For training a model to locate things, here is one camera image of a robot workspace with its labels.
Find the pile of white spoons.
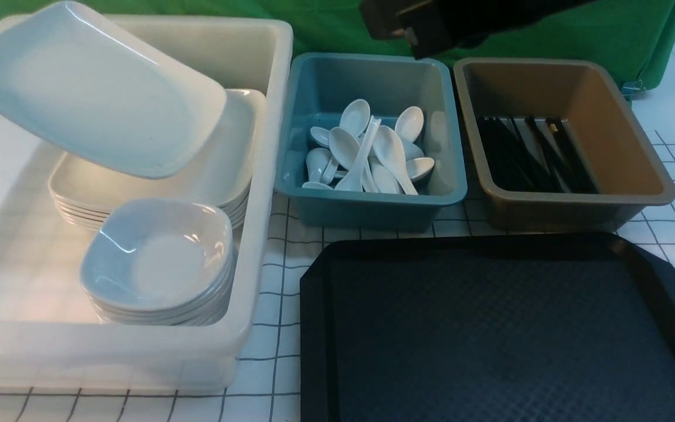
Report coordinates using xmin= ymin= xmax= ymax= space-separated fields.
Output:
xmin=302 ymin=99 xmax=436 ymax=195

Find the large white plastic bin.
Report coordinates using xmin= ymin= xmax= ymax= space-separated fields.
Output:
xmin=0 ymin=15 xmax=293 ymax=393

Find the stack of white plates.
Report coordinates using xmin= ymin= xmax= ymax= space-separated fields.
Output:
xmin=48 ymin=89 xmax=266 ymax=230

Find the brown plastic bin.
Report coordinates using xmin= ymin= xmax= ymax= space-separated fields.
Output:
xmin=453 ymin=58 xmax=675 ymax=232

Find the large white square plate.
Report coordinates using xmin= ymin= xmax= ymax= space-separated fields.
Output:
xmin=0 ymin=2 xmax=227 ymax=179

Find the teal plastic bin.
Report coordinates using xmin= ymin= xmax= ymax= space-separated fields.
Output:
xmin=274 ymin=53 xmax=468 ymax=232

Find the pile of black chopsticks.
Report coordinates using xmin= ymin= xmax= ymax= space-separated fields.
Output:
xmin=476 ymin=117 xmax=598 ymax=194

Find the white ceramic soup spoon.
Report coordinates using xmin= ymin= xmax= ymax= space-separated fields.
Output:
xmin=329 ymin=116 xmax=382 ymax=193

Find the stack of white bowls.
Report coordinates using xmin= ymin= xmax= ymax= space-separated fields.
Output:
xmin=80 ymin=198 xmax=238 ymax=326

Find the silver binder clip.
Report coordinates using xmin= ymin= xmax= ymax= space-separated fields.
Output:
xmin=621 ymin=80 xmax=647 ymax=101

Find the black serving tray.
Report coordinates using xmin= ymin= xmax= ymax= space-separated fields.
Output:
xmin=300 ymin=232 xmax=675 ymax=421

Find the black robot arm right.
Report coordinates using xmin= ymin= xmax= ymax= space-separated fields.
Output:
xmin=359 ymin=1 xmax=587 ymax=60

